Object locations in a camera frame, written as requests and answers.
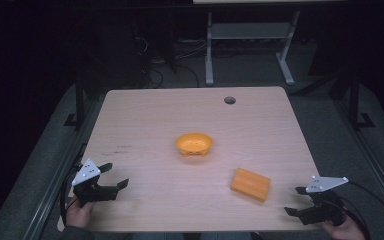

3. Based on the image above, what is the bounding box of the orange plastic soap dish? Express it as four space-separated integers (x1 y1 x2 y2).
174 132 214 158

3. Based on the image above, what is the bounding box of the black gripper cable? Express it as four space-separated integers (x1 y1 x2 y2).
339 196 372 240
59 143 88 226

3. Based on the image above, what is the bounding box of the grey metal rail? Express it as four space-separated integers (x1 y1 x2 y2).
333 98 384 221
21 96 96 240

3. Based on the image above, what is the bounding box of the person's right hand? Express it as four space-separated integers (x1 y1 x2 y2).
319 214 366 240

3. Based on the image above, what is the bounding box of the black stand leg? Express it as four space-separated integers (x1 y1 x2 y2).
345 70 376 130
63 72 87 130

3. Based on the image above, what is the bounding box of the thin black cable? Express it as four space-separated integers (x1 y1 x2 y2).
347 180 384 222

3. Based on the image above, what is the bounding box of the white metal stand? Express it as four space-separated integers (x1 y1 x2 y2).
204 10 302 87

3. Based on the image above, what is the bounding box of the black floor cable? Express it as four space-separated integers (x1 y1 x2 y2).
143 63 201 89

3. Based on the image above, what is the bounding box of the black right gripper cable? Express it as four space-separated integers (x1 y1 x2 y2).
339 196 372 240

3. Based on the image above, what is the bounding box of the person's left hand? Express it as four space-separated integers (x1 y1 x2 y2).
65 197 96 230

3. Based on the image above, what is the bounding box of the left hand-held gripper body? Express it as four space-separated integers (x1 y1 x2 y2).
71 158 119 207

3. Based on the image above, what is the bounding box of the orange ridged soap bar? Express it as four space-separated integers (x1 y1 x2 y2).
230 167 272 203

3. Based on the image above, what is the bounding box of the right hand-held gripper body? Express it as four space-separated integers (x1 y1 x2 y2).
298 175 350 227

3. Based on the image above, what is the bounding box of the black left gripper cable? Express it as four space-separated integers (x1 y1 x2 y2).
59 143 88 226

